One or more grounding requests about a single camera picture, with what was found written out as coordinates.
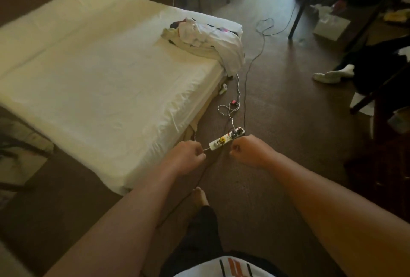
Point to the person's right hand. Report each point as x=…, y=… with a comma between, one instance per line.
x=251, y=152

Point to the person's left hand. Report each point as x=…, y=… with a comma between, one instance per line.
x=186, y=157

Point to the person's right forearm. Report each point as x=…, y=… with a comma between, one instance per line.
x=346, y=216

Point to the person's left forearm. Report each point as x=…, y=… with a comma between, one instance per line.
x=115, y=228

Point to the person's left leg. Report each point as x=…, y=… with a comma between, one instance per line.
x=195, y=235

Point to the person's white printed shirt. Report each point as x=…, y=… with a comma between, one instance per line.
x=224, y=267

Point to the white power strip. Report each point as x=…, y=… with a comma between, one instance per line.
x=225, y=139

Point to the white bed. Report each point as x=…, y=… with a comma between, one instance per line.
x=96, y=81

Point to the long wooden dresser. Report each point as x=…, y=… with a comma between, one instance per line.
x=384, y=171

